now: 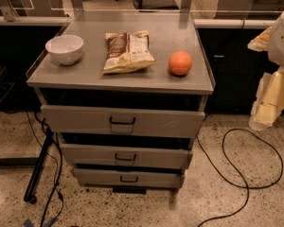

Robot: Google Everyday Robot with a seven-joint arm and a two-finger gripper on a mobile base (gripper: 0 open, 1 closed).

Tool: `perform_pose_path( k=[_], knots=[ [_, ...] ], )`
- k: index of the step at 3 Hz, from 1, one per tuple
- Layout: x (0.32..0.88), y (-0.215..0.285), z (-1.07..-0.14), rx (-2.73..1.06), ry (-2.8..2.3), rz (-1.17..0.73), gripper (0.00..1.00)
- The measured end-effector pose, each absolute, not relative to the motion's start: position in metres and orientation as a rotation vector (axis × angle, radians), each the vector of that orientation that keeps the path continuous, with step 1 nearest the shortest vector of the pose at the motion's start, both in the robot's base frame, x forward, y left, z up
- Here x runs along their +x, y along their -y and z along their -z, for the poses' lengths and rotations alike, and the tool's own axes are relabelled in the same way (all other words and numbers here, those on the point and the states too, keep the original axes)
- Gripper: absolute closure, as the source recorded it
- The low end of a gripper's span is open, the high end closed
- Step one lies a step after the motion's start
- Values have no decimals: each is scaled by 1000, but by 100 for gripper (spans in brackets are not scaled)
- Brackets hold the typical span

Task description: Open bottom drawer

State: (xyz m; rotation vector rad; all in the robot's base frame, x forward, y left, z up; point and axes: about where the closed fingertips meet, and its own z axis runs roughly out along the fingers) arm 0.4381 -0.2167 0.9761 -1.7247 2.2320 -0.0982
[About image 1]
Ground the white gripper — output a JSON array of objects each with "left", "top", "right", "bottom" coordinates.
[{"left": 247, "top": 26, "right": 284, "bottom": 131}]

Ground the grey bottom drawer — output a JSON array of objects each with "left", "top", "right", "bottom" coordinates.
[{"left": 74, "top": 168, "right": 184, "bottom": 188}]

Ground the grey drawer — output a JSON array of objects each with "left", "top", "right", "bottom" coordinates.
[
  {"left": 74, "top": 168, "right": 184, "bottom": 188},
  {"left": 42, "top": 105, "right": 204, "bottom": 138},
  {"left": 61, "top": 144, "right": 192, "bottom": 169}
]

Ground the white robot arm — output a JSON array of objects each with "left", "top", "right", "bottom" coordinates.
[{"left": 247, "top": 11, "right": 284, "bottom": 131}]

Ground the grey metal drawer cabinet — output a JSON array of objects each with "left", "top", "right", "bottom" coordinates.
[{"left": 26, "top": 10, "right": 216, "bottom": 195}]

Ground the grey middle drawer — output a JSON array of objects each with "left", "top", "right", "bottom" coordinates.
[{"left": 61, "top": 144, "right": 192, "bottom": 169}]

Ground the grey top drawer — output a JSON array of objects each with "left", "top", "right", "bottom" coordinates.
[{"left": 42, "top": 105, "right": 204, "bottom": 138}]

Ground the orange fruit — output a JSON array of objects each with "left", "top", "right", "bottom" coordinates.
[{"left": 169, "top": 51, "right": 192, "bottom": 77}]

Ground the brown white chip bag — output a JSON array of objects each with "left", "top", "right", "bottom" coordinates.
[{"left": 102, "top": 30, "right": 156, "bottom": 75}]

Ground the white ceramic bowl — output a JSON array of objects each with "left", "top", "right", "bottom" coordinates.
[{"left": 45, "top": 35, "right": 83, "bottom": 65}]

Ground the black stand leg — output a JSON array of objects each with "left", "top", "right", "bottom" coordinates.
[{"left": 24, "top": 128, "right": 53, "bottom": 204}]

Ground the black floor cable right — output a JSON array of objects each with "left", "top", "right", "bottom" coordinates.
[{"left": 196, "top": 128, "right": 284, "bottom": 227}]

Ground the black cable left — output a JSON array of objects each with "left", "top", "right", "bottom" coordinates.
[{"left": 26, "top": 111, "right": 65, "bottom": 227}]

